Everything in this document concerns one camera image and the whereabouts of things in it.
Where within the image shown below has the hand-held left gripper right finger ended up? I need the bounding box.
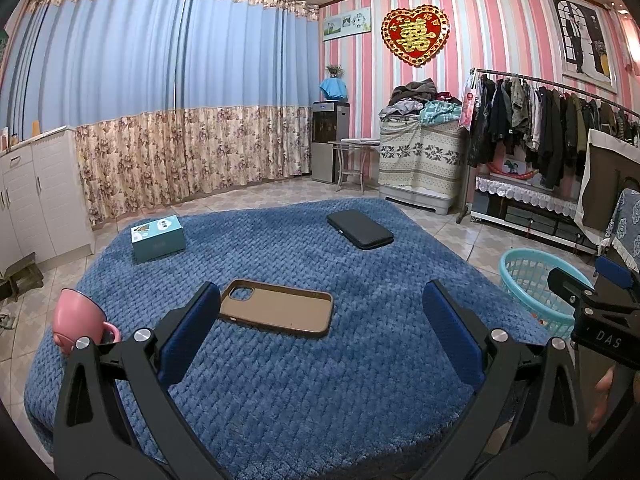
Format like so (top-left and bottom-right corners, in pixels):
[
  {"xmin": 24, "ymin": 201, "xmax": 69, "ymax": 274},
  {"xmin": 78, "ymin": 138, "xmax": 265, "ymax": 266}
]
[{"xmin": 421, "ymin": 280, "xmax": 592, "ymax": 480}]

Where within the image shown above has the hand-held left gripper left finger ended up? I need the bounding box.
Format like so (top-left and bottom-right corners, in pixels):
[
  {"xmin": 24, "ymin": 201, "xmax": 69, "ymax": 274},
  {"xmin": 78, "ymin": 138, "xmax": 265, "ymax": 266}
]
[{"xmin": 52, "ymin": 280, "xmax": 223, "ymax": 480}]

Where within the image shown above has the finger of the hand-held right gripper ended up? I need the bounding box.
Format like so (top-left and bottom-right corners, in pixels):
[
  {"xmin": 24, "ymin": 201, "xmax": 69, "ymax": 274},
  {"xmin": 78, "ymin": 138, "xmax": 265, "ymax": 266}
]
[
  {"xmin": 595, "ymin": 255, "xmax": 640, "ymax": 302},
  {"xmin": 546, "ymin": 267, "xmax": 597, "ymax": 312}
]

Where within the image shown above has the light blue plastic basket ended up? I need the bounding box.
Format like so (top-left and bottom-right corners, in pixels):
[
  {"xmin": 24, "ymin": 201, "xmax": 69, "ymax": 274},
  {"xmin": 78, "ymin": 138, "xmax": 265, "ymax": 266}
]
[{"xmin": 500, "ymin": 249, "xmax": 596, "ymax": 333}]

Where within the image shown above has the person's right hand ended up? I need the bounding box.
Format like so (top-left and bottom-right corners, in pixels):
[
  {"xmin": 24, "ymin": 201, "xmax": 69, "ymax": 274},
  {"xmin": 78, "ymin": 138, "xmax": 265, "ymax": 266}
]
[{"xmin": 587, "ymin": 365, "xmax": 619, "ymax": 436}]

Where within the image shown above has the blue fringed cloth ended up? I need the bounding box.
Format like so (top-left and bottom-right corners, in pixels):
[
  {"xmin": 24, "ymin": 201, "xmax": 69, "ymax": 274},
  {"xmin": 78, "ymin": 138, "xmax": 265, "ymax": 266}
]
[{"xmin": 602, "ymin": 188, "xmax": 640, "ymax": 261}]

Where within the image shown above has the low dark cabinet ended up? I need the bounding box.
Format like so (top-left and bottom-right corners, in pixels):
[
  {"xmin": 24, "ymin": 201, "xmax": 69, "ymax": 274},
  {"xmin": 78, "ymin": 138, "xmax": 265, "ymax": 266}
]
[{"xmin": 470, "ymin": 192, "xmax": 588, "ymax": 244}]

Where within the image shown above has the brown white-edged panel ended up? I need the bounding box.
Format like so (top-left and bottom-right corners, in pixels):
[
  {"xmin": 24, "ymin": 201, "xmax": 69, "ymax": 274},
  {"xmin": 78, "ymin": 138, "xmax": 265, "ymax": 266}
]
[{"xmin": 574, "ymin": 129, "xmax": 640, "ymax": 246}]

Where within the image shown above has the brown phone case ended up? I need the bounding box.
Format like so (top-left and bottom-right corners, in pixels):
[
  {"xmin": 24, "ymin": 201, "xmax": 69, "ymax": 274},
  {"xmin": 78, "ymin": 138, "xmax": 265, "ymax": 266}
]
[{"xmin": 219, "ymin": 279, "xmax": 335, "ymax": 339}]

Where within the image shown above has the teal cardboard box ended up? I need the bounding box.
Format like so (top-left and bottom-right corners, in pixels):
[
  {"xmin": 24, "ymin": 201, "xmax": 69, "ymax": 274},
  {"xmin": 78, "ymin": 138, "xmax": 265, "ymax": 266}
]
[{"xmin": 131, "ymin": 215, "xmax": 187, "ymax": 264}]

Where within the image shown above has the white lace cloth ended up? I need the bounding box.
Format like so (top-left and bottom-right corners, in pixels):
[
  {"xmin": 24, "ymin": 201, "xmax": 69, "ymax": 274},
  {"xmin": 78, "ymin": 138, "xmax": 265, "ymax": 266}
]
[{"xmin": 475, "ymin": 175, "xmax": 581, "ymax": 218}]

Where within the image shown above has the pink mug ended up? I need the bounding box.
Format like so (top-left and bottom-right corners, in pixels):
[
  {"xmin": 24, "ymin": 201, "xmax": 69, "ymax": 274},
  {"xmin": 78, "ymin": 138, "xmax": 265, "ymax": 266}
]
[{"xmin": 52, "ymin": 288, "xmax": 122, "ymax": 358}]

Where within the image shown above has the pink printed item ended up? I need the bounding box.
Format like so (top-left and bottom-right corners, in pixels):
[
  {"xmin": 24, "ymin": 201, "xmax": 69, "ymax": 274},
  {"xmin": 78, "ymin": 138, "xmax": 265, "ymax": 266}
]
[{"xmin": 492, "ymin": 157, "xmax": 541, "ymax": 179}]

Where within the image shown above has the grey washing machine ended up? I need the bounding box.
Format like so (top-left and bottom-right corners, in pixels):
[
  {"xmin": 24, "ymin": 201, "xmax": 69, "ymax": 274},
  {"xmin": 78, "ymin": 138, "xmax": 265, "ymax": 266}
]
[{"xmin": 380, "ymin": 187, "xmax": 458, "ymax": 217}]

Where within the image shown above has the black zip case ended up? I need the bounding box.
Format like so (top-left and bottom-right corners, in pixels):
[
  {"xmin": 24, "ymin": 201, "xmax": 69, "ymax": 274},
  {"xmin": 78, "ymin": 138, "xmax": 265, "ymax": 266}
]
[{"xmin": 326, "ymin": 210, "xmax": 394, "ymax": 251}]

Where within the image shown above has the row of hanging clothes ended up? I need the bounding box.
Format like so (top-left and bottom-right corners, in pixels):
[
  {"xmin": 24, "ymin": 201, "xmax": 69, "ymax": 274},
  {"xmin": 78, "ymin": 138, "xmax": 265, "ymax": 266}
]
[{"xmin": 470, "ymin": 74, "xmax": 640, "ymax": 188}]

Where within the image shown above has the small wooden stool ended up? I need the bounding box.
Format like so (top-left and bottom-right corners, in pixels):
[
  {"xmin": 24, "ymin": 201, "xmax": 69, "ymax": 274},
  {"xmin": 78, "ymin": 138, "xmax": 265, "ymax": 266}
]
[{"xmin": 0, "ymin": 255, "xmax": 45, "ymax": 301}]

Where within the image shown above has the patterned cover cloth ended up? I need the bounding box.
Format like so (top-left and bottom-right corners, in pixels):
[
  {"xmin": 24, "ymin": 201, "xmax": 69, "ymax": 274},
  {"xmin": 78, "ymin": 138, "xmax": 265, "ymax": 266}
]
[{"xmin": 378, "ymin": 116, "xmax": 466, "ymax": 198}]

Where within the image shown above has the white cabinet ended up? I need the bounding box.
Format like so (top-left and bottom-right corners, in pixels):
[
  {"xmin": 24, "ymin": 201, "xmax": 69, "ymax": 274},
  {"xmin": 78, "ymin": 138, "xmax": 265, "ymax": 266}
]
[{"xmin": 0, "ymin": 125, "xmax": 96, "ymax": 273}]

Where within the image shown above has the pink hanging bag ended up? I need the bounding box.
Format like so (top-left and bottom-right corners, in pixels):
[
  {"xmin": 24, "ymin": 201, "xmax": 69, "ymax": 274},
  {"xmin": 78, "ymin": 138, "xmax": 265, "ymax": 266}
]
[{"xmin": 457, "ymin": 80, "xmax": 478, "ymax": 133}]

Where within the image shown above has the metal clothes rack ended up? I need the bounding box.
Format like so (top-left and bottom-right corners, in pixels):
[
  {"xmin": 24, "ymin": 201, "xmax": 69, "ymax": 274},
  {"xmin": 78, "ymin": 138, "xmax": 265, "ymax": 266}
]
[{"xmin": 457, "ymin": 67, "xmax": 640, "ymax": 226}]

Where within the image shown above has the grey water dispenser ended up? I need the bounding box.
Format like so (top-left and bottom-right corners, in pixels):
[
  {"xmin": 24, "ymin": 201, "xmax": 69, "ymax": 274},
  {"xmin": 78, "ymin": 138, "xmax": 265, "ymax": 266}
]
[{"xmin": 311, "ymin": 101, "xmax": 351, "ymax": 184}]

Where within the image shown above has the blue floral curtain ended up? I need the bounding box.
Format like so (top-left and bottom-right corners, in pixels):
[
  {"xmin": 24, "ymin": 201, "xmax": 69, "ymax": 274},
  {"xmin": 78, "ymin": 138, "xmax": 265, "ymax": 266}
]
[{"xmin": 0, "ymin": 0, "xmax": 321, "ymax": 227}]

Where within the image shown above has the pile of clothes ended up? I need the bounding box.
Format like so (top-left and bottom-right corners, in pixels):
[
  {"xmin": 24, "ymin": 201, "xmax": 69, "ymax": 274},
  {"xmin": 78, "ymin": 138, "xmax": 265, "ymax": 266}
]
[{"xmin": 378, "ymin": 78, "xmax": 463, "ymax": 123}]

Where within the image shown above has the wall poster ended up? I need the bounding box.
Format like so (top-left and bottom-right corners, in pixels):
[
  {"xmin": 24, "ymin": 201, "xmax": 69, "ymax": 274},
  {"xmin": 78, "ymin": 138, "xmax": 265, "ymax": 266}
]
[{"xmin": 550, "ymin": 0, "xmax": 618, "ymax": 92}]

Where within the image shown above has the red heart wall decoration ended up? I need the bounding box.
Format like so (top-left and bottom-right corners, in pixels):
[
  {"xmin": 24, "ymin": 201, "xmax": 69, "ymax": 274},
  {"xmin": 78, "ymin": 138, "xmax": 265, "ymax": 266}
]
[{"xmin": 381, "ymin": 6, "xmax": 451, "ymax": 67}]

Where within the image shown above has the small wall picture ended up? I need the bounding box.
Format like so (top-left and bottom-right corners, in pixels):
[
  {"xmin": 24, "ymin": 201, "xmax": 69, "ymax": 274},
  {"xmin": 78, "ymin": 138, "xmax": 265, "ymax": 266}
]
[{"xmin": 322, "ymin": 6, "xmax": 372, "ymax": 42}]

